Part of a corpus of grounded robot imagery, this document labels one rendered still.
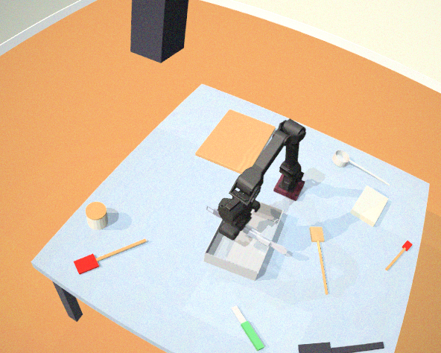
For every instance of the small tan cylinder with orange top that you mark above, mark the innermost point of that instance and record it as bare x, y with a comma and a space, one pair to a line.
96, 215

